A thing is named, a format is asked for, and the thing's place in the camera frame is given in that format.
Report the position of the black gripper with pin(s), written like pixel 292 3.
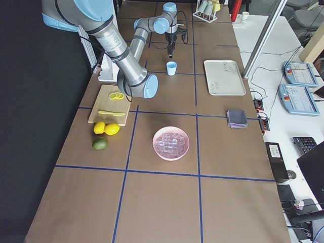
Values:
pixel 170 38

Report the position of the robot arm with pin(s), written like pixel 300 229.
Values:
pixel 96 18
pixel 166 24

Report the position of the light blue plastic cup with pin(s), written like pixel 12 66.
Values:
pixel 171 68

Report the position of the metal cup rack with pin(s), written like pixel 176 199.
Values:
pixel 203 17

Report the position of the green cup on rack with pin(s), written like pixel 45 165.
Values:
pixel 202 6

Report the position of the grey cup on rack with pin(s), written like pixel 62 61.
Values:
pixel 209 8

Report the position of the yellow cup on rack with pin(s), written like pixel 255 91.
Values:
pixel 216 5

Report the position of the small white paper cup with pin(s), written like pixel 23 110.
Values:
pixel 244 15

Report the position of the clear ice cubes pile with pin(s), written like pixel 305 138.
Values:
pixel 170 145

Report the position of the cream bear serving tray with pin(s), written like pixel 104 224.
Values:
pixel 224 78

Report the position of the lemon slices stack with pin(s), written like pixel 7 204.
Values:
pixel 116 96

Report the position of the red cylinder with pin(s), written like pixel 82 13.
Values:
pixel 235 9

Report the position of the bamboo cutting board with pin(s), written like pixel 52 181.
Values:
pixel 102 102

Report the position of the yellow plastic knife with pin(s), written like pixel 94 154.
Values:
pixel 111 113

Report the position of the grey folded cloth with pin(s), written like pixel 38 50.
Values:
pixel 237 119

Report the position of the pink bowl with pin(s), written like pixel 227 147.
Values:
pixel 171 129

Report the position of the yellow lemon lower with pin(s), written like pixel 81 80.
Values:
pixel 111 129

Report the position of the yellow lemon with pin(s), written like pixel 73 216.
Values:
pixel 111 129
pixel 99 128

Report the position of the yellow lemon upper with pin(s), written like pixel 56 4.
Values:
pixel 99 128

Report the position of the orange black power strip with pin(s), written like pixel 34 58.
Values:
pixel 262 116

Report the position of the green avocado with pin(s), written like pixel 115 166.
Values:
pixel 100 143

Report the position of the far blue teach pendant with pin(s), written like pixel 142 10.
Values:
pixel 300 73

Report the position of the blue teach pendant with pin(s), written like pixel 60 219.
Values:
pixel 300 73
pixel 297 99

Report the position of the near blue teach pendant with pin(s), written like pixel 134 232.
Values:
pixel 297 99

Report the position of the black box with label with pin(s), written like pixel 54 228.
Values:
pixel 276 162

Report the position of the black keyboard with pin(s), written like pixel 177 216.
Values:
pixel 304 144

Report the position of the black computer mouse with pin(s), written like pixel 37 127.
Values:
pixel 291 174

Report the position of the black monitor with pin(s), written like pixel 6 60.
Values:
pixel 311 166

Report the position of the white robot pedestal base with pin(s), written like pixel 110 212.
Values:
pixel 109 70

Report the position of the aluminium frame post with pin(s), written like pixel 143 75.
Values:
pixel 264 35

